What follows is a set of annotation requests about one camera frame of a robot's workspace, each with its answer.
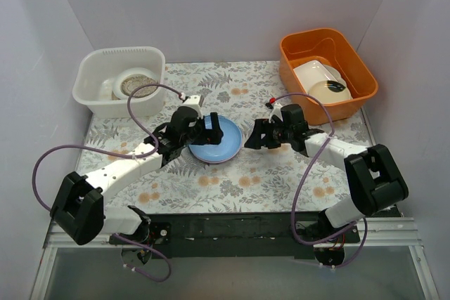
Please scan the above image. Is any floral table mat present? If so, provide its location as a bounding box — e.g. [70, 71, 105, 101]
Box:
[77, 61, 349, 214]

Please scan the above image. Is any speckled ceramic saucer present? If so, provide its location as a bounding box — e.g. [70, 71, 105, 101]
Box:
[120, 74, 157, 98]

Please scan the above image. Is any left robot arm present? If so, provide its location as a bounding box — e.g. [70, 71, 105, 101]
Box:
[50, 105, 223, 245]

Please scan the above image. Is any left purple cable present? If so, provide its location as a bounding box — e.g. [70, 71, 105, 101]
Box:
[32, 84, 187, 282]

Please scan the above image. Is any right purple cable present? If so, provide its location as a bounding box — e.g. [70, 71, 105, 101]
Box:
[269, 93, 369, 268]

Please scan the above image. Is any purple cable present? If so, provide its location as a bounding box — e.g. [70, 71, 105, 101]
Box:
[269, 93, 369, 268]
[32, 84, 187, 282]

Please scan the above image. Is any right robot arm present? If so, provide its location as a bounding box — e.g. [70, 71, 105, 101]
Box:
[244, 103, 409, 242]

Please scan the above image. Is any pink plate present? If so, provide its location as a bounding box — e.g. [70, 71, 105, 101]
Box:
[193, 154, 232, 164]

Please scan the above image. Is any blue round plate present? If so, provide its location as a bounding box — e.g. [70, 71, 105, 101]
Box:
[188, 115, 243, 160]

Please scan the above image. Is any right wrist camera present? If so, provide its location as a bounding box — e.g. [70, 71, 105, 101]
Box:
[265, 98, 283, 124]

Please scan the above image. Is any white scalloped bowl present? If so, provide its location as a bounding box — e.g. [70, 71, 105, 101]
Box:
[112, 67, 159, 100]

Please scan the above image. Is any orange plastic bin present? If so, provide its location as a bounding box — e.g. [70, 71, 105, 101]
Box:
[279, 28, 378, 121]

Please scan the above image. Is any white rectangular dish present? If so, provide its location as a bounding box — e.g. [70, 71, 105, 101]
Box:
[294, 60, 342, 93]

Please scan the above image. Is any cream plate with black mark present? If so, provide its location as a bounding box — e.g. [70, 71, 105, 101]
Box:
[309, 80, 352, 104]

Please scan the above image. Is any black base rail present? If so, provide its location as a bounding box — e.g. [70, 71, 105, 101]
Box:
[105, 210, 370, 259]

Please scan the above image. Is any white plastic bin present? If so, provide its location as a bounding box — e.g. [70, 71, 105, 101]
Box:
[72, 46, 165, 118]

